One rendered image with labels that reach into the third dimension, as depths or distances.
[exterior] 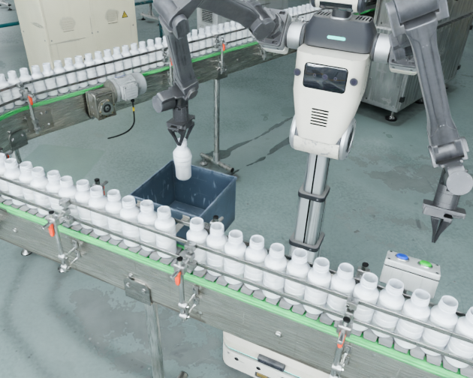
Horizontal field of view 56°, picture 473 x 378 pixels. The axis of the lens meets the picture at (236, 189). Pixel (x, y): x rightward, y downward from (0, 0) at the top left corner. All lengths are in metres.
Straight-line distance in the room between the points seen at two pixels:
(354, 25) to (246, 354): 1.43
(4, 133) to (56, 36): 2.74
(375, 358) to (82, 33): 4.56
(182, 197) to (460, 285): 1.80
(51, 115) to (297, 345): 1.80
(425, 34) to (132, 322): 2.02
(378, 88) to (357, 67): 3.32
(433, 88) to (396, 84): 3.64
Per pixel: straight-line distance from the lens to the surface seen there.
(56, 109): 2.59
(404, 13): 1.02
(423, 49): 1.06
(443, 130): 1.17
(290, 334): 1.29
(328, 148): 1.63
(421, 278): 1.28
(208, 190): 1.94
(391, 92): 4.78
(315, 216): 1.83
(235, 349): 2.16
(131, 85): 2.59
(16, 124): 2.51
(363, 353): 1.25
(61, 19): 5.10
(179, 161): 1.68
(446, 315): 1.16
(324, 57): 1.51
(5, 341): 2.66
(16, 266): 3.05
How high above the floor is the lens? 1.93
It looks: 34 degrees down
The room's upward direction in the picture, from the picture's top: 2 degrees clockwise
